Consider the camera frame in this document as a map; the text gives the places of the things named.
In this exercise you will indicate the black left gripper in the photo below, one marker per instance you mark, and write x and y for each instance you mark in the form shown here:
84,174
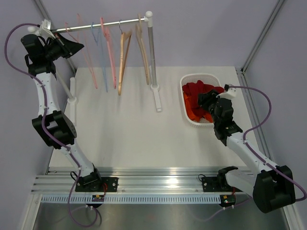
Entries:
67,48

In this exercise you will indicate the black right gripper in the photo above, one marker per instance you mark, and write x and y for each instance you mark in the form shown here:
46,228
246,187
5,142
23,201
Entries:
207,98

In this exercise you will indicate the thin pink wire hanger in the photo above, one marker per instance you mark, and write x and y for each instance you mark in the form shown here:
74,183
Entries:
85,51

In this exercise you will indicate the dark red t shirt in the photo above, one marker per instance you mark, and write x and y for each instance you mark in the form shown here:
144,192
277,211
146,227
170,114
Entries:
191,92

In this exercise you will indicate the orange t shirt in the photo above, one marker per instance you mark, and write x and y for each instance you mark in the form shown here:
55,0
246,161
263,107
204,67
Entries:
193,115

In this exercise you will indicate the light blue wire hanger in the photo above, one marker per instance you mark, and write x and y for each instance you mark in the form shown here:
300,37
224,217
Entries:
97,35

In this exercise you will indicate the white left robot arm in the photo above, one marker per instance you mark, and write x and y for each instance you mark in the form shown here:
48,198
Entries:
52,125

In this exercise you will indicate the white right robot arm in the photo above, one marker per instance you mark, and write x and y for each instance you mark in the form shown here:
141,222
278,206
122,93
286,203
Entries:
271,186

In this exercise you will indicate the thick pink plastic hanger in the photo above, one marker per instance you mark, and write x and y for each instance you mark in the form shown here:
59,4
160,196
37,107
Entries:
107,35

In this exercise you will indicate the brown wooden hanger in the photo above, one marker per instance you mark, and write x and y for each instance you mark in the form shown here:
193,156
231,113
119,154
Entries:
124,49

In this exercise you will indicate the beige wooden hanger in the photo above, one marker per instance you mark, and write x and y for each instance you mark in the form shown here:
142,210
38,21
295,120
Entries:
138,30

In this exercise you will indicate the white perforated plastic basket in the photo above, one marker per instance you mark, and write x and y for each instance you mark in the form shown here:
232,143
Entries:
207,79

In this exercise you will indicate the white metal clothes rack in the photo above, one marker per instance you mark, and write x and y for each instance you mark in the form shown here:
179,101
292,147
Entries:
71,92

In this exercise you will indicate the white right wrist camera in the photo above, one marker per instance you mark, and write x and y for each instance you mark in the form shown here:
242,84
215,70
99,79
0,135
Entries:
229,92

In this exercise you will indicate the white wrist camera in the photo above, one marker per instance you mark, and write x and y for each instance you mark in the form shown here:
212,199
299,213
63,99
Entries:
45,29
229,92

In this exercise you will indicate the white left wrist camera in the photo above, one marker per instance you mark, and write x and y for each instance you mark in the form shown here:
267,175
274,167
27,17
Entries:
45,29

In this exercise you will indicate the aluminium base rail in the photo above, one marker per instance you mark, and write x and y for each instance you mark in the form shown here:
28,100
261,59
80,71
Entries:
148,180

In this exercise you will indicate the white slotted cable duct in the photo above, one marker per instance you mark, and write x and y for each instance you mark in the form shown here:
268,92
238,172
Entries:
132,199

